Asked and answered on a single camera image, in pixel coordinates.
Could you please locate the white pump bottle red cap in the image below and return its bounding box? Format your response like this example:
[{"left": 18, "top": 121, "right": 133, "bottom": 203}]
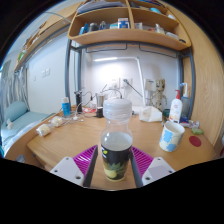
[{"left": 168, "top": 89, "right": 184, "bottom": 124}]

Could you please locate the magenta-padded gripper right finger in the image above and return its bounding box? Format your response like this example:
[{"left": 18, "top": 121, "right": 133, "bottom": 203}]
[{"left": 129, "top": 145, "right": 176, "bottom": 188}]

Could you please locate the tall black gadget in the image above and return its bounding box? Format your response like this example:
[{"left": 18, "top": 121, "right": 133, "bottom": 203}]
[{"left": 74, "top": 90, "right": 84, "bottom": 114}]

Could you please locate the small green lump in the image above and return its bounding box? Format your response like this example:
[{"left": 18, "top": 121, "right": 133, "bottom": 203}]
[{"left": 190, "top": 127, "right": 205, "bottom": 136}]

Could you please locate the white tape roll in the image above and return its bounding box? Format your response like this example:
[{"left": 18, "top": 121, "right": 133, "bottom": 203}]
[
  {"left": 35, "top": 123, "right": 52, "bottom": 138},
  {"left": 49, "top": 115, "right": 64, "bottom": 128}
]

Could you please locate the small pink white packet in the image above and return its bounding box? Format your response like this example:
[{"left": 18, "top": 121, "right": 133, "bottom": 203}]
[{"left": 188, "top": 119, "right": 201, "bottom": 129}]

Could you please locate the black charger block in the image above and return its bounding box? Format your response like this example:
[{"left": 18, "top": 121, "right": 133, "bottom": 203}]
[{"left": 95, "top": 107, "right": 105, "bottom": 119}]

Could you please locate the teal pillow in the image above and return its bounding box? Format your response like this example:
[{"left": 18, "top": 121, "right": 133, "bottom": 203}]
[{"left": 3, "top": 100, "right": 29, "bottom": 123}]

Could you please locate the clear bottle with dark label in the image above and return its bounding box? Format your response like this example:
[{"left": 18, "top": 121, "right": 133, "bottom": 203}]
[{"left": 100, "top": 98, "right": 134, "bottom": 183}]

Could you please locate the white mug with blue print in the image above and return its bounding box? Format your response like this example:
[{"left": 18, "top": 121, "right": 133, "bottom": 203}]
[{"left": 158, "top": 120, "right": 186, "bottom": 153}]

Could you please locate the clear blue pump bottle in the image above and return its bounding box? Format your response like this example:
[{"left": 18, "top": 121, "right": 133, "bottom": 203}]
[{"left": 179, "top": 82, "right": 191, "bottom": 119}]

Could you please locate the brown tree figure toy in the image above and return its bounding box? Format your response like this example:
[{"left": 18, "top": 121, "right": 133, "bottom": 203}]
[{"left": 151, "top": 78, "right": 168, "bottom": 111}]

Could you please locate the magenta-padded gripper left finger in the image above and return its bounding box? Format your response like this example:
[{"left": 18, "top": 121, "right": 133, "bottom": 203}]
[{"left": 49, "top": 144, "right": 100, "bottom": 188}]

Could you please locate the bed with teal sheet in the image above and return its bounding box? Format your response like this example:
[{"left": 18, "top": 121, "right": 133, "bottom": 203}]
[{"left": 0, "top": 111, "right": 56, "bottom": 158}]

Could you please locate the wooden shelf unit with items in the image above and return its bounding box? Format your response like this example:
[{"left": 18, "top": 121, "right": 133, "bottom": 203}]
[{"left": 67, "top": 0, "right": 192, "bottom": 52}]

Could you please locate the crumpled white bag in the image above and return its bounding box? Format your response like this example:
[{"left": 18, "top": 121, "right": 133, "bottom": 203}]
[{"left": 138, "top": 105, "right": 163, "bottom": 123}]

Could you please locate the small blue bottle white cap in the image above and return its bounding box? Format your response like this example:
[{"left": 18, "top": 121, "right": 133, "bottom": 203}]
[{"left": 61, "top": 96, "right": 72, "bottom": 118}]

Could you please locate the steel cup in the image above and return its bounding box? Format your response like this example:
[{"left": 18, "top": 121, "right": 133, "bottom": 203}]
[{"left": 95, "top": 93, "right": 106, "bottom": 108}]

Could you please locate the flat round red coaster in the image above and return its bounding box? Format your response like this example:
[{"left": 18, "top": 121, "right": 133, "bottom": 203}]
[{"left": 188, "top": 135, "right": 203, "bottom": 148}]

